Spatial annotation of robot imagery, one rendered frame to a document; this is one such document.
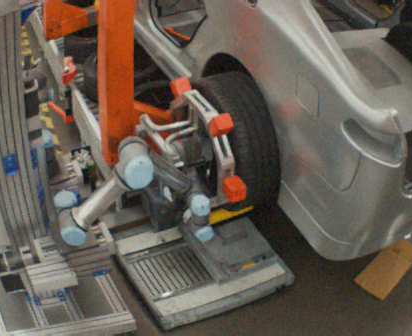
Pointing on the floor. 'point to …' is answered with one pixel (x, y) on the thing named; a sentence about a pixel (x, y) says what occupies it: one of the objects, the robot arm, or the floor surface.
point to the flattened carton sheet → (387, 268)
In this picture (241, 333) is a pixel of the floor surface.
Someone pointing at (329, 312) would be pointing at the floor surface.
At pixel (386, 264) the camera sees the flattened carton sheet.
